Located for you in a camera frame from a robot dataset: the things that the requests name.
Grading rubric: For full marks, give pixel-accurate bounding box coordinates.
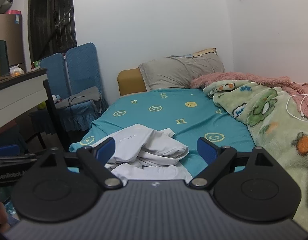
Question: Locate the white garment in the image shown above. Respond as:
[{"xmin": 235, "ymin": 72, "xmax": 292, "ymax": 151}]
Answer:
[{"xmin": 92, "ymin": 124, "xmax": 193, "ymax": 185}]

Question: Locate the blue folding chair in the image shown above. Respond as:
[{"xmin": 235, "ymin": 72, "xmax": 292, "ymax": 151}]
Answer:
[{"xmin": 41, "ymin": 42, "xmax": 108, "ymax": 132}]

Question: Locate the teal patterned bed sheet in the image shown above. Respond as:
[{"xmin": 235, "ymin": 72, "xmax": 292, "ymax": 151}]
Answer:
[{"xmin": 69, "ymin": 88, "xmax": 254, "ymax": 178}]

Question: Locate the green cartoon fleece blanket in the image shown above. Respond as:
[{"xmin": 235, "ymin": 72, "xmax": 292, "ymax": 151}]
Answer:
[{"xmin": 203, "ymin": 80, "xmax": 308, "ymax": 231}]

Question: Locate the mustard yellow headboard cushion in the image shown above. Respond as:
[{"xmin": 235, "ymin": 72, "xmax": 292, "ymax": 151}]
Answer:
[{"xmin": 117, "ymin": 68, "xmax": 146, "ymax": 96}]

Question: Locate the yellow pillow behind grey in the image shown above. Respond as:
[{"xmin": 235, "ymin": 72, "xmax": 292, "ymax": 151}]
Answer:
[{"xmin": 184, "ymin": 48, "xmax": 217, "ymax": 57}]

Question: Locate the pink fuzzy blanket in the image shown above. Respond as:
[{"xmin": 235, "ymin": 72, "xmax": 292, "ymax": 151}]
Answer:
[{"xmin": 190, "ymin": 72, "xmax": 308, "ymax": 119}]

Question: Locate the dark green storage box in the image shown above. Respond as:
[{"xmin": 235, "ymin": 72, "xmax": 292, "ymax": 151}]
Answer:
[{"xmin": 0, "ymin": 40, "xmax": 10, "ymax": 76}]

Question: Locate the cardboard box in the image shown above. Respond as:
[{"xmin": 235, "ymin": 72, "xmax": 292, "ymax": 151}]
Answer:
[{"xmin": 0, "ymin": 14, "xmax": 26, "ymax": 71}]

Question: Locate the dark window with grille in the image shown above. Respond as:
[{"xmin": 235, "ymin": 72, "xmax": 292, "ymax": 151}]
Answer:
[{"xmin": 28, "ymin": 0, "xmax": 77, "ymax": 62}]

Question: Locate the white desk with black frame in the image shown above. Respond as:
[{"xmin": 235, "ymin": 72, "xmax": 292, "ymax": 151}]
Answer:
[{"xmin": 0, "ymin": 68, "xmax": 62, "ymax": 137}]

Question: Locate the white charging cable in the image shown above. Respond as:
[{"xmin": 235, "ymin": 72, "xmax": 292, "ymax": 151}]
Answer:
[{"xmin": 286, "ymin": 93, "xmax": 308, "ymax": 123}]

